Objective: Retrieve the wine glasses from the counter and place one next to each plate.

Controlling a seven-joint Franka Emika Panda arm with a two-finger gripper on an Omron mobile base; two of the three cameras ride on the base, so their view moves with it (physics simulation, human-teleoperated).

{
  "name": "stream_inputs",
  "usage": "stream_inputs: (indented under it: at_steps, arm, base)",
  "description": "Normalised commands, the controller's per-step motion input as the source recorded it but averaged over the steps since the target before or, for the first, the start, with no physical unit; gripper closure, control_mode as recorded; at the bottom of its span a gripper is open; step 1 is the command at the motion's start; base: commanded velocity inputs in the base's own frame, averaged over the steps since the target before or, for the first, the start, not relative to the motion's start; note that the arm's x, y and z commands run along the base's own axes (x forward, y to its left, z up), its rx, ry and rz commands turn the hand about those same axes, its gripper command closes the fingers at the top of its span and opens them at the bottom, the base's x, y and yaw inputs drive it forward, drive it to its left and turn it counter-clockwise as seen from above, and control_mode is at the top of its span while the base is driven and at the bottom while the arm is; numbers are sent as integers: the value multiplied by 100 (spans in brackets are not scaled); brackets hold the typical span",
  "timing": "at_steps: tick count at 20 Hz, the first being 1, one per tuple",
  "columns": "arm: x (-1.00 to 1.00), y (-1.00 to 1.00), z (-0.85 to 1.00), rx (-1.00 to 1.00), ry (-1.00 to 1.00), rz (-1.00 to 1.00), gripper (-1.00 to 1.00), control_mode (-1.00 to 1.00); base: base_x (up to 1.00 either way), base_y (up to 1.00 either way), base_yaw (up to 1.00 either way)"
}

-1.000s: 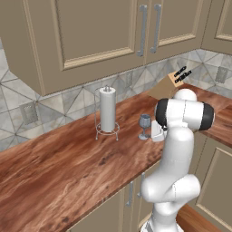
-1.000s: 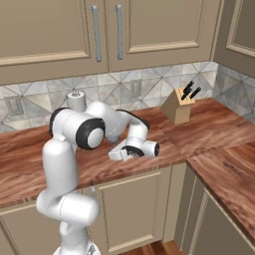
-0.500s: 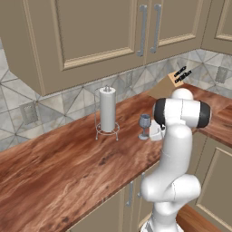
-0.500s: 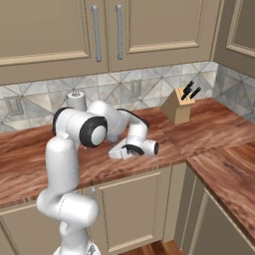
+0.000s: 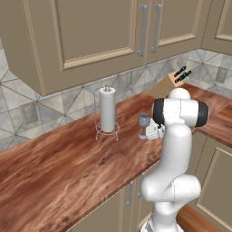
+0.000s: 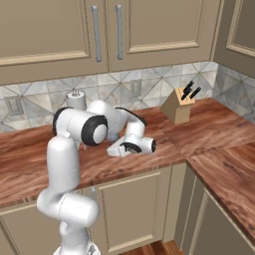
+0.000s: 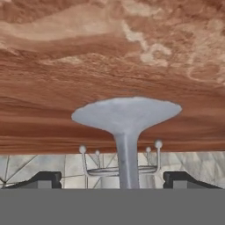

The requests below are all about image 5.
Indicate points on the wooden knife block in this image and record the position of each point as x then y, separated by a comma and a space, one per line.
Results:
163, 87

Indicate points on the wide beige upper cupboard door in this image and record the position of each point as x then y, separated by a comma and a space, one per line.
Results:
90, 36

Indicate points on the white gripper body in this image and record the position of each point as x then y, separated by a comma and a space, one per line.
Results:
153, 130

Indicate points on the beige panelled lower cupboard door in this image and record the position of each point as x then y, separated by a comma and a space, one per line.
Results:
216, 178

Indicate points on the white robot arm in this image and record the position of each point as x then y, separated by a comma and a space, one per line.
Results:
176, 151

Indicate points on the grey wine glass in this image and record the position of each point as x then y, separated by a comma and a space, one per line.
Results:
143, 120

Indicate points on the white paper towel roll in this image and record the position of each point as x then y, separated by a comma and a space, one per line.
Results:
107, 110

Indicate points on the beige corner cupboard door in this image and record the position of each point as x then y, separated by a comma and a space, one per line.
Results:
219, 24

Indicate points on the narrow beige upper cupboard door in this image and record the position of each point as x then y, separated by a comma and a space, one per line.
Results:
178, 21

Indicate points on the grey wall outlet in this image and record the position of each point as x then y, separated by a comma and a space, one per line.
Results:
28, 113
221, 75

